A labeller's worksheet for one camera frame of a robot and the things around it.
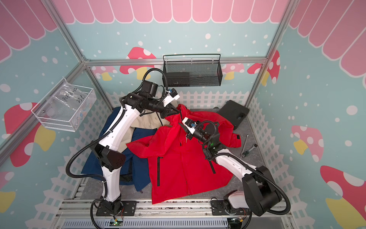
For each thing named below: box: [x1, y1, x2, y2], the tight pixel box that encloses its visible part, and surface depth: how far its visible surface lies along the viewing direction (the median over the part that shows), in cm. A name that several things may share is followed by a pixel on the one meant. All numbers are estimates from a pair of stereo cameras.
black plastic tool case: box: [216, 99, 250, 131], surface depth 115 cm
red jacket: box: [126, 104, 242, 205], surface depth 85 cm
